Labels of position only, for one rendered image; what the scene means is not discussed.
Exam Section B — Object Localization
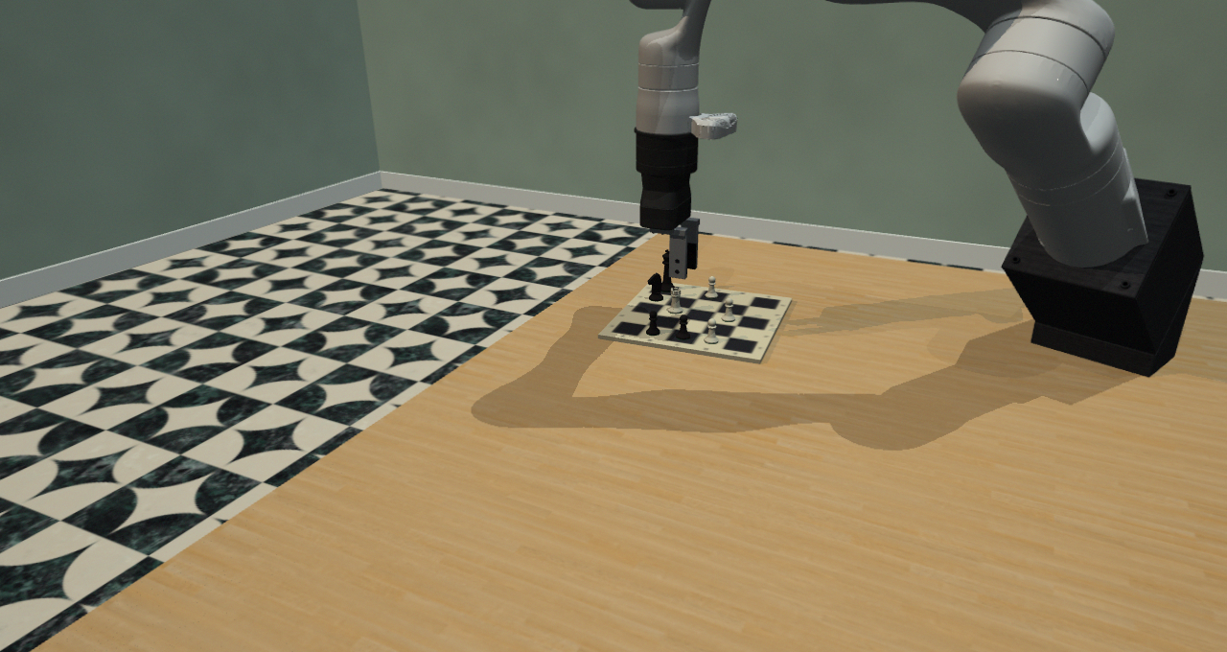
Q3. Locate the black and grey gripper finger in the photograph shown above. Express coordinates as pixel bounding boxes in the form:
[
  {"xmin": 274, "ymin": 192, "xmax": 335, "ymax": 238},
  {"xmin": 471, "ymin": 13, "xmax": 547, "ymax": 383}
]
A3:
[
  {"xmin": 650, "ymin": 227, "xmax": 688, "ymax": 279},
  {"xmin": 681, "ymin": 219, "xmax": 699, "ymax": 269}
]

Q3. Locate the black and cream chessboard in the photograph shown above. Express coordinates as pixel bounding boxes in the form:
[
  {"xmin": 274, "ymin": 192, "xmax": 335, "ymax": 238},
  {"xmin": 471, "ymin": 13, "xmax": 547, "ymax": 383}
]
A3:
[{"xmin": 598, "ymin": 282, "xmax": 791, "ymax": 363}]

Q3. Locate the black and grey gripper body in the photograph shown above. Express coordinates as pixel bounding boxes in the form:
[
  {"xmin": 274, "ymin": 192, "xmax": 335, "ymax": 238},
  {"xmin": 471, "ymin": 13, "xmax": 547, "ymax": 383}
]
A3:
[{"xmin": 634, "ymin": 86, "xmax": 737, "ymax": 230}]

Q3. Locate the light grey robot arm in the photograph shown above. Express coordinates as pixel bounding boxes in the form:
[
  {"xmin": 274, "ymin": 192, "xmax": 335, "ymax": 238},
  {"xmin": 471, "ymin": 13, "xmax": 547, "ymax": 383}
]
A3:
[{"xmin": 629, "ymin": 0, "xmax": 1148, "ymax": 268}]

